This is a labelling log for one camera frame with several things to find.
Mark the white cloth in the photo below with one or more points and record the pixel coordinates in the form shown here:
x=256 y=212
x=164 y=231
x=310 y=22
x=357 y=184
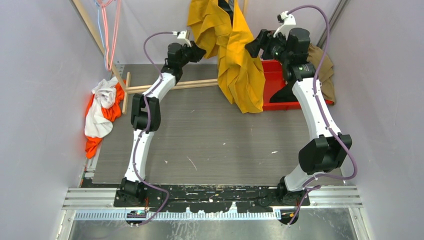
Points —
x=104 y=97

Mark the orange cloth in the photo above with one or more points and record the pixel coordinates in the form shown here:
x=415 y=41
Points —
x=92 y=143

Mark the tan brown garment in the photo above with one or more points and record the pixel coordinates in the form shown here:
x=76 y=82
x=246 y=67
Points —
x=325 y=73

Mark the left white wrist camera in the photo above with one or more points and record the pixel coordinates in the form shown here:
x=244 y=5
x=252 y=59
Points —
x=182 y=38

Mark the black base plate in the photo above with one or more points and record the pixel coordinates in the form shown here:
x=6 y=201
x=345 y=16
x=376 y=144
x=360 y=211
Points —
x=174 y=198

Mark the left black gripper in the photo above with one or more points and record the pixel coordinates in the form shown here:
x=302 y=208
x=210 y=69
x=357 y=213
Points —
x=197 y=53

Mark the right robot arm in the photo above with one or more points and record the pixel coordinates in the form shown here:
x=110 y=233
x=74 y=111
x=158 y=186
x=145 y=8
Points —
x=327 y=147

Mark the aluminium rail frame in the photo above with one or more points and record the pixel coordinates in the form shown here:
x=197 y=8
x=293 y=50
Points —
x=334 y=213

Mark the blue wire hanger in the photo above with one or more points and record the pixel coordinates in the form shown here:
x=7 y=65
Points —
x=98 y=23

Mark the black garment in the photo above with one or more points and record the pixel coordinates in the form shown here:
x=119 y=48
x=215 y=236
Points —
x=284 y=95

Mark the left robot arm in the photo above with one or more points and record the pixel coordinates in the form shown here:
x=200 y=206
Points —
x=145 y=119

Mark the yellow pleated skirt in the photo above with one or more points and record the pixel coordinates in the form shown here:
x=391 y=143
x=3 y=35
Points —
x=220 y=28

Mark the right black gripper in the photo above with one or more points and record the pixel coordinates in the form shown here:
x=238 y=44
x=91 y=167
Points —
x=265 y=38

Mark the wooden clothes rack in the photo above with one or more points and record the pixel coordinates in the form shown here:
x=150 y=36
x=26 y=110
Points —
x=158 y=90

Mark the red plastic bin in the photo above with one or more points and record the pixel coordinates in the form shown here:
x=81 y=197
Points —
x=273 y=73

